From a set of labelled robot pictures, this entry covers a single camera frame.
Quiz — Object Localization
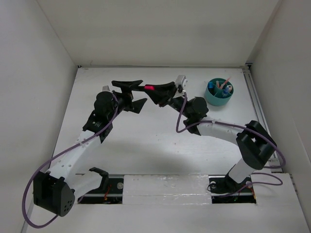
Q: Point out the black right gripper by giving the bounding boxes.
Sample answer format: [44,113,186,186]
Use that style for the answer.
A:
[143,82,191,118]

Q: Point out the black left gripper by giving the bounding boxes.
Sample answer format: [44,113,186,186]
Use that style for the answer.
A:
[107,81,146,121]

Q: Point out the pink highlighter black body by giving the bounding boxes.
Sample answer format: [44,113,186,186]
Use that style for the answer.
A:
[144,85,155,91]

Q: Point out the blue highlighter black body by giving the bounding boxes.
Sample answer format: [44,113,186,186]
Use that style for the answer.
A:
[207,82,214,89]

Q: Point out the clear bottle blue cap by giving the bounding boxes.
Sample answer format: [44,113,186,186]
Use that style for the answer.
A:
[222,85,232,98]

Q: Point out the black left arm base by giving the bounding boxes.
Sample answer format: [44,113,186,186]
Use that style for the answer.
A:
[77,167,124,204]

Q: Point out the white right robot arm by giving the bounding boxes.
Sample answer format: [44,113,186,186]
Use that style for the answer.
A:
[143,82,276,193]

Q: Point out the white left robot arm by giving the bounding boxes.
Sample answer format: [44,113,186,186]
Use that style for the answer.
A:
[33,80,147,216]

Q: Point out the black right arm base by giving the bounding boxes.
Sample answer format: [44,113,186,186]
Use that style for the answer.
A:
[207,175,256,204]

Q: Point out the teal round desk organizer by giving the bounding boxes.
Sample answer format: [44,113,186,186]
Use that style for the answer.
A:
[204,78,234,106]

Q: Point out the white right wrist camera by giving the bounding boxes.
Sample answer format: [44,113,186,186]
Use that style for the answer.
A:
[175,75,188,94]

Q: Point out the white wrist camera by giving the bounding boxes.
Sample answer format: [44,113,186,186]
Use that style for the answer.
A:
[175,75,188,94]
[102,86,110,92]

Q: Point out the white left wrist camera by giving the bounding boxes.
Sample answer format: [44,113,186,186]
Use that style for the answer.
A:
[102,86,110,92]

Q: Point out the aluminium side rail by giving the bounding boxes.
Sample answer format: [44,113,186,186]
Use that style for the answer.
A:
[242,63,282,166]

